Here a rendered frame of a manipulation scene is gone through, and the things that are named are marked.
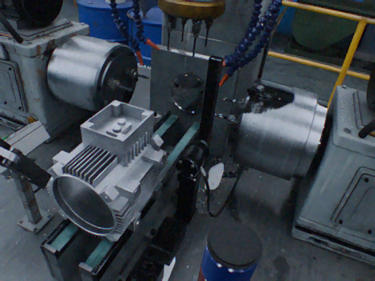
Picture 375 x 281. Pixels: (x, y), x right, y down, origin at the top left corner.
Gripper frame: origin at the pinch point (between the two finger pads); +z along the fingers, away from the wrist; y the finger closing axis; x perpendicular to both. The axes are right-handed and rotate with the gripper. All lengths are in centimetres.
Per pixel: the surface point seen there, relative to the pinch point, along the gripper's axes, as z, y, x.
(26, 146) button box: 9.1, 13.3, -5.3
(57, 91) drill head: 25.2, 29.6, -27.5
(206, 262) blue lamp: -11.1, -33.9, 1.9
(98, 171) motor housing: 3.8, -8.8, -5.5
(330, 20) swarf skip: 267, -64, -367
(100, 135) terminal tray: 3.2, -5.8, -11.9
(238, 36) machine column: 28, -16, -67
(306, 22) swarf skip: 276, -33, -361
